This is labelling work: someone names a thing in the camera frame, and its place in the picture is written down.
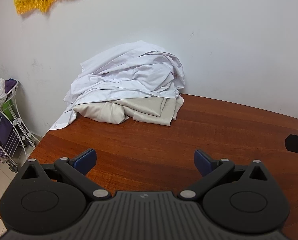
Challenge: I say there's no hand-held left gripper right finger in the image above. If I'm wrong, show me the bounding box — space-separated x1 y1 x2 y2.
177 149 277 202

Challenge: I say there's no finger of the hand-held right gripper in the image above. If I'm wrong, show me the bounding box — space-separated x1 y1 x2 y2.
285 134 298 156

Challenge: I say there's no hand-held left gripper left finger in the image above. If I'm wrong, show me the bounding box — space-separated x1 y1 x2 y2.
11 148 111 202

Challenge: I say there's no white collared shirt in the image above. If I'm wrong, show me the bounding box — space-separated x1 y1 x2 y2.
50 40 185 130

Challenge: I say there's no white metal rack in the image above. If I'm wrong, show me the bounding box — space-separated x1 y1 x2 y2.
0 79 38 162

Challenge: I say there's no folded beige satin cloth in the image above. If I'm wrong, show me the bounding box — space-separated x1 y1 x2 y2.
73 97 184 127

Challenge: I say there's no purple striped trolley bag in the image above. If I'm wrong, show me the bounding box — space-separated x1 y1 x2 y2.
0 112 21 173

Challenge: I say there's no green bag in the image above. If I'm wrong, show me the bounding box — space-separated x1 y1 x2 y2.
0 77 17 117

